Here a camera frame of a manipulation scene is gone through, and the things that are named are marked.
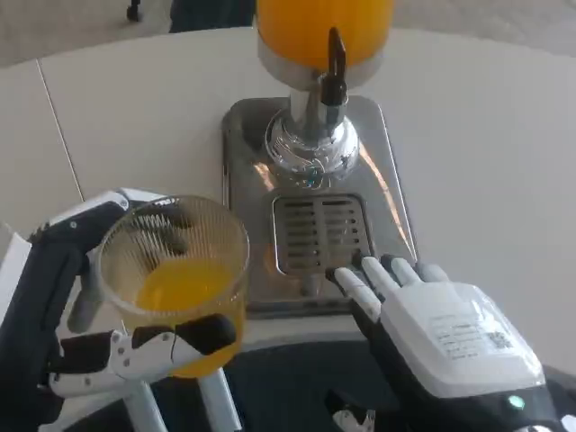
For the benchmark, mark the dark robot body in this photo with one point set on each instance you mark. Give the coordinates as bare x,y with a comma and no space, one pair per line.
288,391

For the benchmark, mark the clear ribbed glass cup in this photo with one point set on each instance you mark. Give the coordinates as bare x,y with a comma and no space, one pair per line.
189,279

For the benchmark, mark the orange juice dispenser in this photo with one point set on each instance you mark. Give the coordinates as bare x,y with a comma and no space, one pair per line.
306,27

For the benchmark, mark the white metal frame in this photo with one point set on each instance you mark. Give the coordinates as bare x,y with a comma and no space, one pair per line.
222,405

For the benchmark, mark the steel drip grid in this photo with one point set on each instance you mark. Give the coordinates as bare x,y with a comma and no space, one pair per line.
315,229

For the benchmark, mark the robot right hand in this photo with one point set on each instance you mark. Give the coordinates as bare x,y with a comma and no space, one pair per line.
454,333

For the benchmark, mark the steel drip tray base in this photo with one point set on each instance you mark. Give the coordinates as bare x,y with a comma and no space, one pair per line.
387,180

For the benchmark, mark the black caster wheel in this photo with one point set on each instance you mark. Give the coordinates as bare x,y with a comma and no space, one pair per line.
134,8

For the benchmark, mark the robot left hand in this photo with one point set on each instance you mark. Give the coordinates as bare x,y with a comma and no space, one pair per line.
40,310

